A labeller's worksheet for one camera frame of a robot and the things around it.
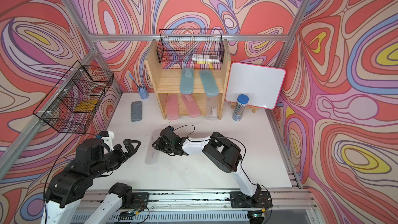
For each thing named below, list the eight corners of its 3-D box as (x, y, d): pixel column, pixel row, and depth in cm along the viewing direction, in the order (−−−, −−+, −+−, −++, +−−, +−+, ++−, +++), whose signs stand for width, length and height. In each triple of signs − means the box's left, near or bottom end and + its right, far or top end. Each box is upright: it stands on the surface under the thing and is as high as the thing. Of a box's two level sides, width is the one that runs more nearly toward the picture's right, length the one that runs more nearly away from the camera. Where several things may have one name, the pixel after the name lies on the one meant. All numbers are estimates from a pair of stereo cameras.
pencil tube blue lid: (233, 121, 104) (238, 102, 89) (231, 113, 109) (236, 94, 94) (243, 121, 104) (250, 102, 90) (241, 113, 109) (247, 94, 94)
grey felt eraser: (131, 122, 105) (130, 120, 103) (132, 104, 115) (131, 101, 113) (141, 120, 106) (140, 118, 104) (141, 102, 116) (140, 100, 114)
